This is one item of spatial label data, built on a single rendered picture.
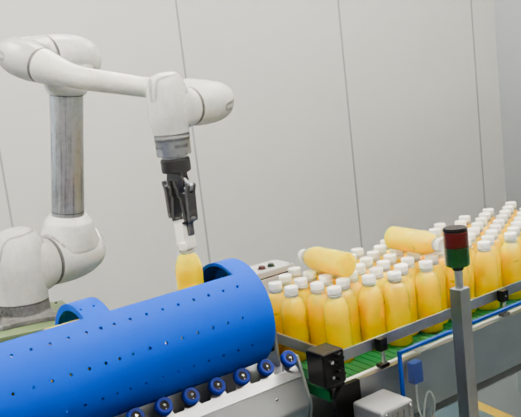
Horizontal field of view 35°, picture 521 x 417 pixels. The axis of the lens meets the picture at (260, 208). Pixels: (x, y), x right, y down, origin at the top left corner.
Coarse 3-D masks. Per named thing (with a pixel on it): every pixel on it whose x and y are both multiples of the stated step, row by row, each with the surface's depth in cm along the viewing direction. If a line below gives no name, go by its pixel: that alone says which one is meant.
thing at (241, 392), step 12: (288, 372) 216; (252, 384) 210; (264, 384) 212; (276, 384) 213; (216, 396) 205; (228, 396) 206; (240, 396) 207; (192, 408) 200; (204, 408) 202; (216, 408) 203
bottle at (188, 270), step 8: (184, 256) 213; (192, 256) 213; (176, 264) 214; (184, 264) 212; (192, 264) 213; (200, 264) 214; (176, 272) 214; (184, 272) 212; (192, 272) 212; (200, 272) 214; (176, 280) 215; (184, 280) 213; (192, 280) 213; (200, 280) 214; (184, 288) 213
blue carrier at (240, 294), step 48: (192, 288) 201; (240, 288) 206; (48, 336) 180; (96, 336) 184; (144, 336) 189; (192, 336) 195; (240, 336) 203; (0, 384) 170; (48, 384) 175; (96, 384) 181; (144, 384) 189; (192, 384) 201
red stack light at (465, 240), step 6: (444, 234) 211; (450, 234) 210; (456, 234) 209; (462, 234) 209; (444, 240) 212; (450, 240) 210; (456, 240) 209; (462, 240) 210; (468, 240) 212; (444, 246) 212; (450, 246) 210; (456, 246) 210; (462, 246) 210
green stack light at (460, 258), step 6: (468, 246) 212; (444, 252) 213; (450, 252) 211; (456, 252) 210; (462, 252) 210; (468, 252) 211; (444, 258) 214; (450, 258) 211; (456, 258) 210; (462, 258) 210; (468, 258) 212; (450, 264) 212; (456, 264) 211; (462, 264) 211; (468, 264) 212
